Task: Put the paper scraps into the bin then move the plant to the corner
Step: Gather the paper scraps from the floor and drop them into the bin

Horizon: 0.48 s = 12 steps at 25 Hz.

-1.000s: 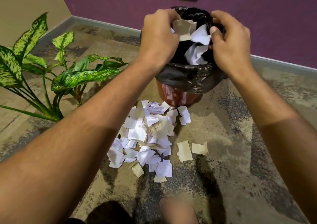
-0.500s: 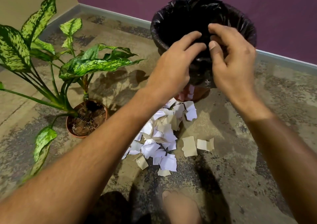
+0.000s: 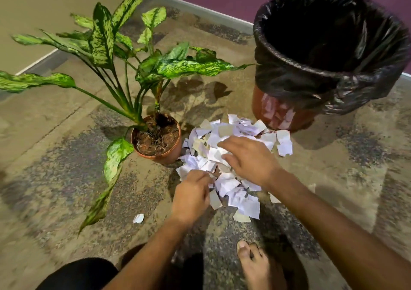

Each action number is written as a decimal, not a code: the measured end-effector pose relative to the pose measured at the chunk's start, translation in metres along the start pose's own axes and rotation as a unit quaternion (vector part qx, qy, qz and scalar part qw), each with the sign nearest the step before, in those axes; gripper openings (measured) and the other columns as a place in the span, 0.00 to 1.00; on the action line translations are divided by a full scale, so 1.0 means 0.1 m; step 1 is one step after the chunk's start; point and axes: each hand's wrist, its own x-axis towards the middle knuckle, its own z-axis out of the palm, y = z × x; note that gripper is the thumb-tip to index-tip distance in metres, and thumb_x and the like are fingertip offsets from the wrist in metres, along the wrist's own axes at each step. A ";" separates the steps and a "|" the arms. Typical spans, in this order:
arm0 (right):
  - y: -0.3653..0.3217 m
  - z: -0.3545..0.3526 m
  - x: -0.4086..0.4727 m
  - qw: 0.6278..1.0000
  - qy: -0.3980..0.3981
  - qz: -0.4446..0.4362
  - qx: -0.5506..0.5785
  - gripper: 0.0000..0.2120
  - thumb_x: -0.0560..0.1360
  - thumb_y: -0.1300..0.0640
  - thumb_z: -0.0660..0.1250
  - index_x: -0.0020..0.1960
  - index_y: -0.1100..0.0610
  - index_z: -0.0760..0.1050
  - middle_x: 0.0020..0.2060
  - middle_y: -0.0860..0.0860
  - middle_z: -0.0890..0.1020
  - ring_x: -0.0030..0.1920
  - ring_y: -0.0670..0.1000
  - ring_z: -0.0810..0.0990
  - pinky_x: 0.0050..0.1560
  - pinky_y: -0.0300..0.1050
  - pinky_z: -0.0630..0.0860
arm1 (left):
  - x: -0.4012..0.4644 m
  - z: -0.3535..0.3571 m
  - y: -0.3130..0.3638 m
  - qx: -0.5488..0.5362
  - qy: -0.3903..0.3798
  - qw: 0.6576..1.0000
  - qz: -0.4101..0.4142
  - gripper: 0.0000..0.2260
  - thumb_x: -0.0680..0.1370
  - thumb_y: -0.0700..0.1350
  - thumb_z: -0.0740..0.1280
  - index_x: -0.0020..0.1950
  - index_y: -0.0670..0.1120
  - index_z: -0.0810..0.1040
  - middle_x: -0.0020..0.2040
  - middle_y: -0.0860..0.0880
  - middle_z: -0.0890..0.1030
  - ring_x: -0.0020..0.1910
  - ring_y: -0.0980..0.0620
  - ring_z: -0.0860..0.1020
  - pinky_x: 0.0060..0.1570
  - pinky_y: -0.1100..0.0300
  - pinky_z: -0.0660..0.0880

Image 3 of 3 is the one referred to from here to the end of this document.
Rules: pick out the person's left hand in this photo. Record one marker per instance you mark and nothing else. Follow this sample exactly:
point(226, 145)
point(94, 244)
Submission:
point(190, 200)

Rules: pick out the person's right hand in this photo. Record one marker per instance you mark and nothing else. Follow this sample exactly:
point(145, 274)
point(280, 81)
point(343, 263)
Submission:
point(253, 161)

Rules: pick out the person's right thumb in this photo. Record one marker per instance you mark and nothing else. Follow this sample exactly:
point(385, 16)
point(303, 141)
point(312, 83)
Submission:
point(233, 162)

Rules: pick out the person's left fingers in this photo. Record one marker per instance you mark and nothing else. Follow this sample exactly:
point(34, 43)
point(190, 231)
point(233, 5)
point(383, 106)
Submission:
point(199, 176)

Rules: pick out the pile of white paper scraps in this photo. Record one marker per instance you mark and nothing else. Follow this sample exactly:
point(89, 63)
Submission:
point(221, 151)

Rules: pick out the person's left forearm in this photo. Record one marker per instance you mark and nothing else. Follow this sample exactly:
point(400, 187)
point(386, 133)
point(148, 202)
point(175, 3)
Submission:
point(151, 254)

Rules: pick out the person's right forearm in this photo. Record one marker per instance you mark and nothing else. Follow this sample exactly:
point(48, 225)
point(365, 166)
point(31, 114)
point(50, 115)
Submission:
point(340, 235)

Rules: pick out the brown plastic plant pot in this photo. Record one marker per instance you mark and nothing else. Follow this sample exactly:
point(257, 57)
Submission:
point(168, 156)

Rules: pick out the reddish brown trash bin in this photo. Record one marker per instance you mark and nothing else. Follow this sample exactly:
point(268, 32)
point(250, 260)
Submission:
point(276, 113)

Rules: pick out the small crumpled paper scrap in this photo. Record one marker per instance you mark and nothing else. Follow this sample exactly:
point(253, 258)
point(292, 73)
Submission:
point(138, 218)

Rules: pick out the person's bare foot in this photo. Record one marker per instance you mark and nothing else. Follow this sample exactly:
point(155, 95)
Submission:
point(257, 267)

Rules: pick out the black plastic garbage bag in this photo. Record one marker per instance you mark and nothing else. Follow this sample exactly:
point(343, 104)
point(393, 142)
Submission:
point(324, 84)

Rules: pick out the grey skirting board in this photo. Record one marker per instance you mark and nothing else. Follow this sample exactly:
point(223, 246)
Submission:
point(205, 12)
point(41, 67)

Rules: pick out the person's black shorts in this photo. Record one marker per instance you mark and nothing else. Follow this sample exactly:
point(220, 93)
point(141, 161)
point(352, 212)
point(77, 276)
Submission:
point(80, 275)

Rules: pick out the green variegated leafy plant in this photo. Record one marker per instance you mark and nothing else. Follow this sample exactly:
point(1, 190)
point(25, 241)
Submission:
point(102, 42)

